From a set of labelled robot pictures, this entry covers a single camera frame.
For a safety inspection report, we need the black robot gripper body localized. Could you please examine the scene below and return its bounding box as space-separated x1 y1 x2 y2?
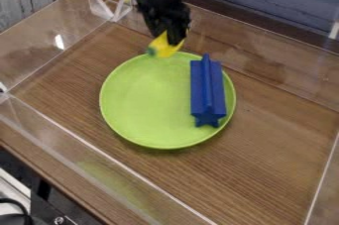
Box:
136 0 191 27

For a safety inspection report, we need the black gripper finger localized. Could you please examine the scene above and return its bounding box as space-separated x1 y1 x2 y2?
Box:
144 15 167 37
167 21 188 46

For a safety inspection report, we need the yellow toy banana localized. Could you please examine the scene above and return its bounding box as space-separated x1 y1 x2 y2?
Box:
147 32 184 58

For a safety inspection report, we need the green round plate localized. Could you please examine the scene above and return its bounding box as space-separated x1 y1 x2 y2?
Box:
99 52 237 150

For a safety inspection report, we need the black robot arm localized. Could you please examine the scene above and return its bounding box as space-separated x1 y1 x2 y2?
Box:
135 0 191 46

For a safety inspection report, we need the blue star-shaped block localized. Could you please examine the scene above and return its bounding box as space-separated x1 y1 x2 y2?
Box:
191 54 227 128

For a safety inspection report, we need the clear acrylic corner bracket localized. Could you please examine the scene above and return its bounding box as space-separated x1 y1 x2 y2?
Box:
87 0 132 23

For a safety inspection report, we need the clear acrylic enclosure wall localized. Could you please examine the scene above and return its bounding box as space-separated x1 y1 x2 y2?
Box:
0 0 339 225

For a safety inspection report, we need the black cable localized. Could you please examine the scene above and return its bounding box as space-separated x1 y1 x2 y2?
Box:
0 197 35 225

